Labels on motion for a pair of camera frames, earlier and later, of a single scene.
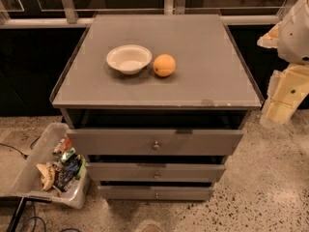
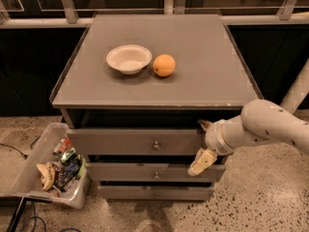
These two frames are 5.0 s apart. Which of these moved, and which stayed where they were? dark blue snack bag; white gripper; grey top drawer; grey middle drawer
Moved: white gripper
Stayed: dark blue snack bag; grey middle drawer; grey top drawer
